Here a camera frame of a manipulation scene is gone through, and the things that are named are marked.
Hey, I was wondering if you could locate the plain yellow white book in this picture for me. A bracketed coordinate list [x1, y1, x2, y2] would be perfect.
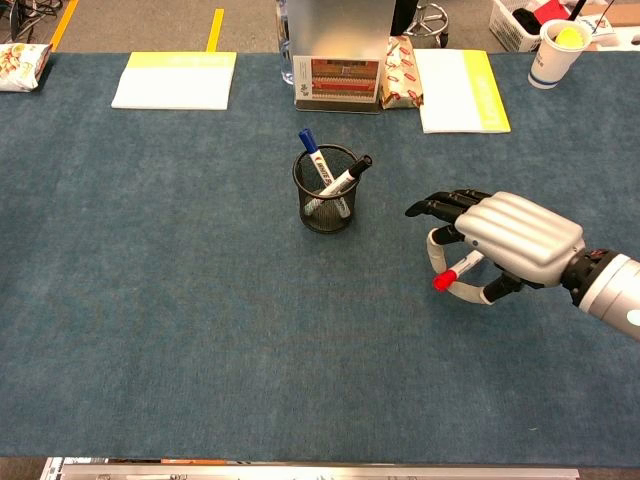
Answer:
[110, 51, 238, 111]

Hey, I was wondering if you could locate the yellow white Lexicon book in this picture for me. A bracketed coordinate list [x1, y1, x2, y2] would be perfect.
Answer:
[413, 48, 512, 135]

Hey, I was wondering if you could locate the red cap marker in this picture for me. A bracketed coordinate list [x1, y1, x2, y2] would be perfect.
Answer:
[432, 249, 486, 292]

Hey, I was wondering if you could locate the yellow ball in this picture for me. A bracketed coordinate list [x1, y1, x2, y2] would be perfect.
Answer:
[554, 26, 585, 50]

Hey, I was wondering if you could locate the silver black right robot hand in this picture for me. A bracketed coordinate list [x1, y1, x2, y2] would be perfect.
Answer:
[404, 188, 587, 306]

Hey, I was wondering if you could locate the black cap marker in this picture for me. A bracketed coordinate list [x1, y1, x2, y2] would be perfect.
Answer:
[303, 154, 374, 216]

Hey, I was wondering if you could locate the white plastic basket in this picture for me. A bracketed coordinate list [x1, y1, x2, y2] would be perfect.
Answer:
[488, 0, 576, 54]

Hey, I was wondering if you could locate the blue felt table mat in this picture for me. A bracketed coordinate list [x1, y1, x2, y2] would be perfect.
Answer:
[0, 51, 640, 464]

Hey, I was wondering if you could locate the chrome stool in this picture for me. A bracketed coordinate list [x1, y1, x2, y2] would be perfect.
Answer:
[403, 0, 450, 49]

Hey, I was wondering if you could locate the silver metal stand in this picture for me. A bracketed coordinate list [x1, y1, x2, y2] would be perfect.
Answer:
[284, 0, 397, 115]

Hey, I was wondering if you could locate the person in black trousers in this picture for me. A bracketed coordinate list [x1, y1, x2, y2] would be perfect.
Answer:
[390, 0, 419, 37]

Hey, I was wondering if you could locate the printed red brown card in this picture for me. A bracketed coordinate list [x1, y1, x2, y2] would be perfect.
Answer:
[292, 55, 381, 104]

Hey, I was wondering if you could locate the black mesh pen cup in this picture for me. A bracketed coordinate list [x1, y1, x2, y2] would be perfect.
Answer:
[292, 143, 362, 234]

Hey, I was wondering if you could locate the aluminium rail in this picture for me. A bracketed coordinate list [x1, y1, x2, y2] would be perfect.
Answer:
[59, 462, 581, 480]

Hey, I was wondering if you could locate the blue-capped marker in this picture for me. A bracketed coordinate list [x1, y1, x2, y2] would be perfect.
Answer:
[298, 128, 351, 219]

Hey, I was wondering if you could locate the white chips bag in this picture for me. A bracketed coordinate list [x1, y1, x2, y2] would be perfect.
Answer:
[0, 42, 53, 93]

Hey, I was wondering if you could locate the white blue paper cup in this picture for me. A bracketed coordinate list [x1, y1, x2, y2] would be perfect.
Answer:
[527, 18, 593, 90]

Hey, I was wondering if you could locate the gold red snack pack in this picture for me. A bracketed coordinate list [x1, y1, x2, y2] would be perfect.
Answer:
[379, 35, 425, 110]

